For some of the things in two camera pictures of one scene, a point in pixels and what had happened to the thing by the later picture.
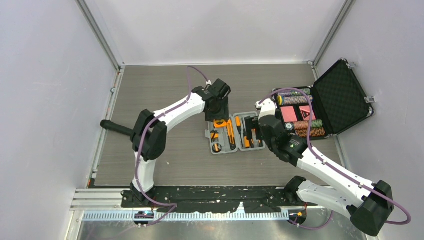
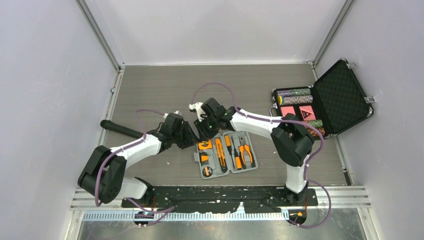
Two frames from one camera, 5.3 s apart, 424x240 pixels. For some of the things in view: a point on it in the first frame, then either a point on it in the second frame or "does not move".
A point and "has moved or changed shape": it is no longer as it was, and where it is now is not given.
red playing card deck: (288, 114) does not move
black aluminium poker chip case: (337, 101) does not move
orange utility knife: (231, 135) to (221, 155)
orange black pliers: (252, 145) to (243, 144)
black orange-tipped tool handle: (110, 126) does not move
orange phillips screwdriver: (238, 121) has moved or changed shape
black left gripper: (223, 115) to (190, 138)
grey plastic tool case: (242, 132) has moved or changed shape
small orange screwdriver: (246, 142) to (237, 159)
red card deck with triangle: (305, 111) does not move
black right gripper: (252, 123) to (203, 133)
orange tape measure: (220, 123) has moved or changed shape
